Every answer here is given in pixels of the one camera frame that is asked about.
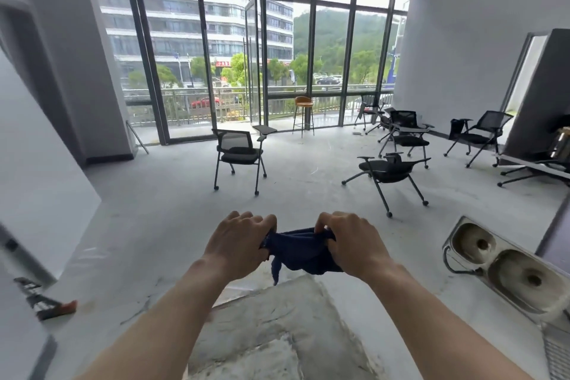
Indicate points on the ribbed metal drainboard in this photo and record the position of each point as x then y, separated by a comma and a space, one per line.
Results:
557, 350

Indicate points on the black folded-back office chair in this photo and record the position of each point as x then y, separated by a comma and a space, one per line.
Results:
389, 170

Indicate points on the black window frame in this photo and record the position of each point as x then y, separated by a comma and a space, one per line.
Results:
142, 59

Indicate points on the dark grey cabinet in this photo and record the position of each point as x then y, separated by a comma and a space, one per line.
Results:
541, 94

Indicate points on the metal balcony railing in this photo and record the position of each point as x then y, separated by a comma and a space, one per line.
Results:
196, 101

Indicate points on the dark blue cloth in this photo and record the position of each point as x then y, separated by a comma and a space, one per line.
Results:
300, 253

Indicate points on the person's left thumb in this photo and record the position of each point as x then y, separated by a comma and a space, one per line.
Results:
268, 224

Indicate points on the black mesh office chair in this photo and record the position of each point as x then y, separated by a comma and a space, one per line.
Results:
407, 128
483, 130
369, 106

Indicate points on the black mesh chair with tablet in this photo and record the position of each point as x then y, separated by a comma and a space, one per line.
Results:
238, 150

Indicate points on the person's right hand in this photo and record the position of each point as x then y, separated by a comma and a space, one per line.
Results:
358, 248

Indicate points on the person's left hand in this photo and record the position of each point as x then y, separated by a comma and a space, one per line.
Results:
236, 244

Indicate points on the orange seat bar stool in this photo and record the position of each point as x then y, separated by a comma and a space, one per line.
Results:
303, 102

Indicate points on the stainless steel double sink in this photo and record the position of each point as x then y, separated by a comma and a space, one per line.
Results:
512, 270

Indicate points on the person's right thumb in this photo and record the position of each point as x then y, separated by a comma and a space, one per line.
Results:
323, 223

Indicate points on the person's left forearm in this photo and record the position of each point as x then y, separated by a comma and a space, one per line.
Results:
156, 326

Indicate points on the black office chair base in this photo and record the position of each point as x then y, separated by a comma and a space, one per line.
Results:
530, 172

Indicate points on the person's right forearm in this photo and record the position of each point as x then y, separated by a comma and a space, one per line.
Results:
445, 326

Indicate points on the leaning metal bar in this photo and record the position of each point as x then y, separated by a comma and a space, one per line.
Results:
137, 137

